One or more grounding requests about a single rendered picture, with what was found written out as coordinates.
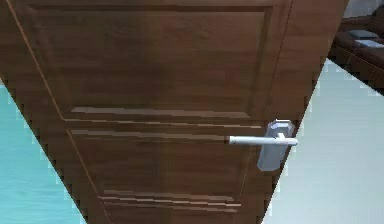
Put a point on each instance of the grey cushion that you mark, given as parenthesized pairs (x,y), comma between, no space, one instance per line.
(362,33)

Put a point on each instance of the pale blue cushion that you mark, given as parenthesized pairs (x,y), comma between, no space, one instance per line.
(369,43)

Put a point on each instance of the brown wooden room door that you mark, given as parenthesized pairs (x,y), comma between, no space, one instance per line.
(160,76)

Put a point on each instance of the dark brown sofa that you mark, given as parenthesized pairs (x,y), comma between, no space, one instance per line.
(365,58)

